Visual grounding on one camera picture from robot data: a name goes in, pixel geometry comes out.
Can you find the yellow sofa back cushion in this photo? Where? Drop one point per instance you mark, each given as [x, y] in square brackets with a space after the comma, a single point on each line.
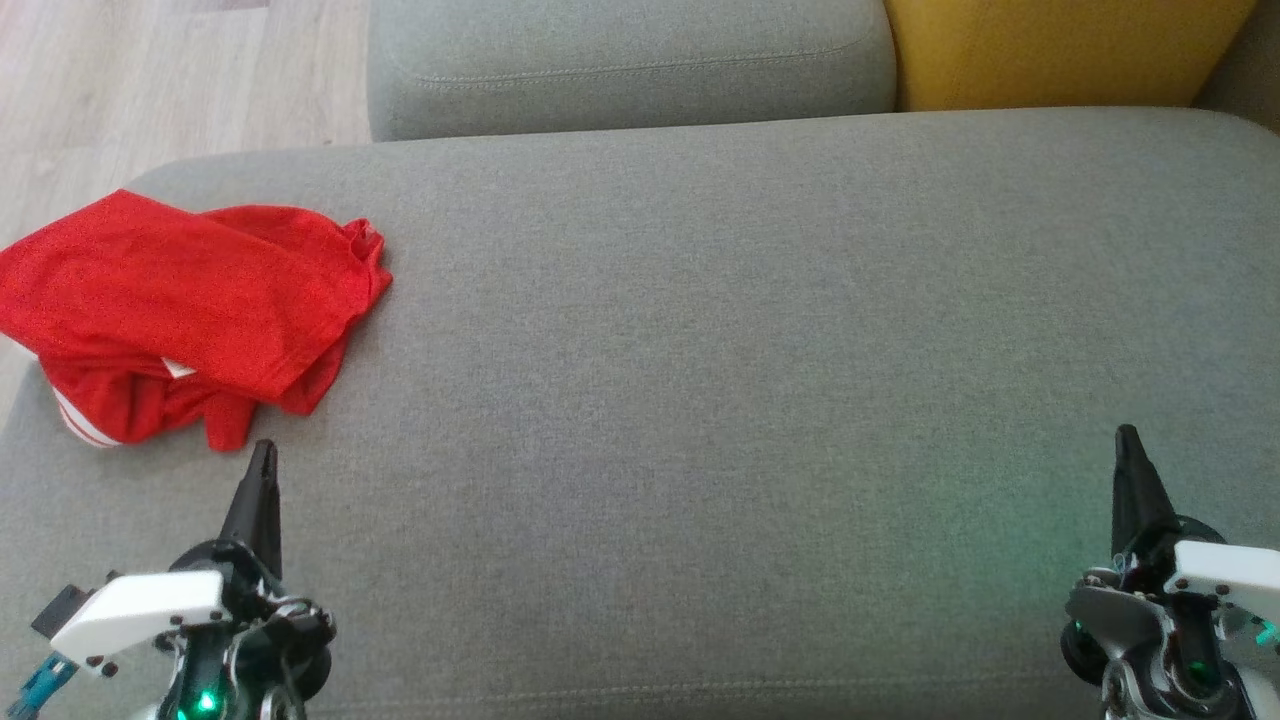
[1050, 50]

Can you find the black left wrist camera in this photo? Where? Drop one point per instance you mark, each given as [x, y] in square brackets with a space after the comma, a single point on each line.
[60, 612]

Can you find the red Bulls 23 jersey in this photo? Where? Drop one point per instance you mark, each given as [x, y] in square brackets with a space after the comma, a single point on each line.
[130, 410]

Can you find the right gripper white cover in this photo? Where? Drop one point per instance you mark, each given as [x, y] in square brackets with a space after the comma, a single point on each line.
[1230, 575]

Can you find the large grey sofa seat cushion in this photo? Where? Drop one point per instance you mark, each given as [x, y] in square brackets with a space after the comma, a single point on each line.
[700, 400]

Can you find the red shorts with white panels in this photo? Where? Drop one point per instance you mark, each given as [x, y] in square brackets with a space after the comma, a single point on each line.
[180, 290]

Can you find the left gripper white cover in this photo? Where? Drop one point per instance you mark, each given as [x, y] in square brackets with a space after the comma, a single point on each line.
[140, 610]

